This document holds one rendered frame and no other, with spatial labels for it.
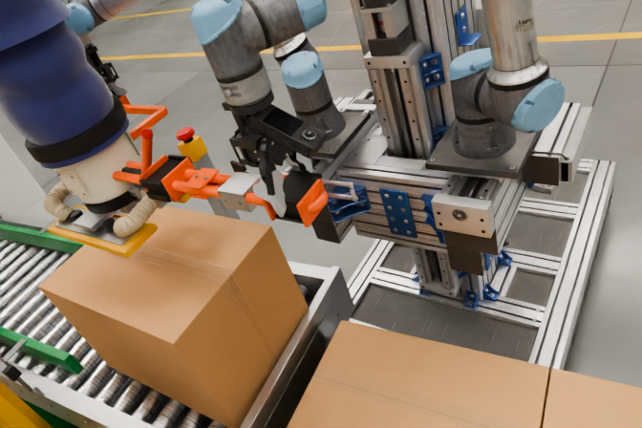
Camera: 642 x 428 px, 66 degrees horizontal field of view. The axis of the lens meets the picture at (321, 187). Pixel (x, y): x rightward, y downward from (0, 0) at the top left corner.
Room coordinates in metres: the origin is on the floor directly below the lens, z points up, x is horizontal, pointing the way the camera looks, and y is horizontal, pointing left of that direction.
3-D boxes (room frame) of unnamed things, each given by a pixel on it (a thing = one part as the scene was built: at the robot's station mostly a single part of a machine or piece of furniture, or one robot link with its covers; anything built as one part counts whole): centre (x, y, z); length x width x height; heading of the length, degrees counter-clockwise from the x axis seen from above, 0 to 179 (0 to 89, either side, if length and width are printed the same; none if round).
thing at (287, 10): (0.78, -0.04, 1.56); 0.11 x 0.11 x 0.08; 15
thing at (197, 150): (1.69, 0.40, 0.50); 0.07 x 0.07 x 1.00; 52
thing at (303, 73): (1.36, -0.06, 1.20); 0.13 x 0.12 x 0.14; 176
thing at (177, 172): (0.97, 0.30, 1.26); 0.10 x 0.08 x 0.06; 137
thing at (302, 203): (0.73, 0.05, 1.26); 0.08 x 0.07 x 0.05; 47
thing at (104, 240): (1.07, 0.55, 1.15); 0.34 x 0.10 x 0.05; 47
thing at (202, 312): (1.15, 0.52, 0.75); 0.60 x 0.40 x 0.40; 48
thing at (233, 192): (0.82, 0.14, 1.25); 0.07 x 0.07 x 0.04; 47
